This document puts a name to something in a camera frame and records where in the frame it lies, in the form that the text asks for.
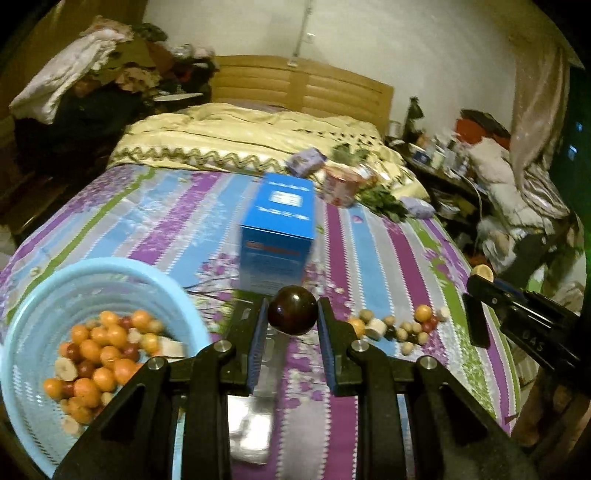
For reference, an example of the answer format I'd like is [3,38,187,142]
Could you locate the yellow quilt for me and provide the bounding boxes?
[107,104,432,204]

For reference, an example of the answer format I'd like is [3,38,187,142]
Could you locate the longans and plums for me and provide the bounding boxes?
[348,304,451,356]

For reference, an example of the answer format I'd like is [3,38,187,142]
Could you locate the black bottle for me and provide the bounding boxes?
[405,97,424,139]

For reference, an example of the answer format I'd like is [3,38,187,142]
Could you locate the wooden headboard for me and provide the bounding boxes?
[210,55,394,134]

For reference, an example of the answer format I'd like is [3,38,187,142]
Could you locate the heap of bags and clothes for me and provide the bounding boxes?
[457,108,583,287]

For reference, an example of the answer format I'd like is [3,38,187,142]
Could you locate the dark plum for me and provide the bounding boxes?
[268,285,319,336]

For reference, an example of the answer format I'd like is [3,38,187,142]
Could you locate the cluttered nightstand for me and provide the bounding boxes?
[406,134,490,222]

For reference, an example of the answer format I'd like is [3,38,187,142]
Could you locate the white wall cable conduit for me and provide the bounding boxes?
[288,0,317,68]

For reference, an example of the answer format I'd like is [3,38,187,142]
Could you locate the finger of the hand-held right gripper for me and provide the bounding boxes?
[466,274,527,308]

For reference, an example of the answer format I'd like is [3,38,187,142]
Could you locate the green leafy vegetable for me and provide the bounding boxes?
[358,185,409,222]

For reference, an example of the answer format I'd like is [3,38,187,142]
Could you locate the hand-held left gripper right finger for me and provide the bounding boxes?
[318,296,539,480]

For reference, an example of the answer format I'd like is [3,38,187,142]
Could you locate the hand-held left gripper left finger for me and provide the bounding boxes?
[53,296,278,480]

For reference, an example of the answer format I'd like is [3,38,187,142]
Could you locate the blue cardboard box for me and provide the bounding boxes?
[239,173,317,296]

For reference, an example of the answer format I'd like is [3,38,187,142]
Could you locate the small lilac packet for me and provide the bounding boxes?
[401,196,437,219]

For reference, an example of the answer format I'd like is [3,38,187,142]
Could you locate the heap of oranges and plums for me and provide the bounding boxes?
[44,310,185,435]

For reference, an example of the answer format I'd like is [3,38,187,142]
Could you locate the purple snack packet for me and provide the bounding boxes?
[288,148,328,177]

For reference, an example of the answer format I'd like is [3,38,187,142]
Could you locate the beige curtain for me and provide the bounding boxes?
[510,34,573,217]

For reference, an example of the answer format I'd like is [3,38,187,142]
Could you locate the pink instant noodle cup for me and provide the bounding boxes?
[322,165,370,207]

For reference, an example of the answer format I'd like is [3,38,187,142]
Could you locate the purple striped bedsheet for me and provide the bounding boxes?
[0,165,522,480]

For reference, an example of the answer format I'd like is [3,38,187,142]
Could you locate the light blue plastic basket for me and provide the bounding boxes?
[0,258,213,467]

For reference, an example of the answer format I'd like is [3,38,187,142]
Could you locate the pile of clothes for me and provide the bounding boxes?
[9,16,220,139]

